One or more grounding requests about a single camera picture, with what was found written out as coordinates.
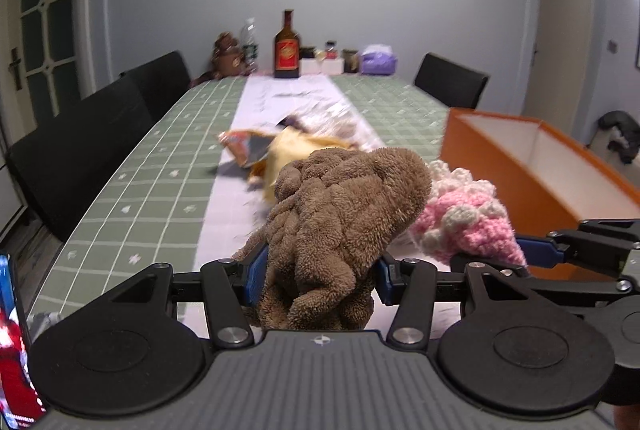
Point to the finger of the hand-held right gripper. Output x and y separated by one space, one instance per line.
537 252
575 282

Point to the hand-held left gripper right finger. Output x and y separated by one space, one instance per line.
385 280

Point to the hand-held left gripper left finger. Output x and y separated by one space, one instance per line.
256 277

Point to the brown fluffy towel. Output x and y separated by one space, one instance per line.
340 220

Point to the pink white crochet piece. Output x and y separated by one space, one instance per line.
465 225

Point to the orange cardboard box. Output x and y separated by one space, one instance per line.
500 160

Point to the clear plastic bag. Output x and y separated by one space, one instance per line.
325 120

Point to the white printed table runner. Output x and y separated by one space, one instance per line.
225 210

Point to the yellow snack bag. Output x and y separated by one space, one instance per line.
292 145

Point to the dark clothes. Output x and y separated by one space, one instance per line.
620 125

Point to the black chair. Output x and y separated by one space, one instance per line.
160 80
450 80
75 160

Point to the beige door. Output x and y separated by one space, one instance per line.
562 35

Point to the purple tissue pack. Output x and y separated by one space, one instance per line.
377 60

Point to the white box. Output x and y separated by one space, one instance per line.
320 66

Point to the brown teddy bear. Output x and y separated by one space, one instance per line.
225 57

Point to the brown liquor bottle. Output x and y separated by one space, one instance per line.
286 55

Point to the small dark glass jar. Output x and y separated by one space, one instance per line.
307 52

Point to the clear plastic water bottle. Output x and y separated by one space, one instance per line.
249 45

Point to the glass jar with dark lid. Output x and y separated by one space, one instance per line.
330 50

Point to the glazed door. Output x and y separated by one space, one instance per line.
45 10

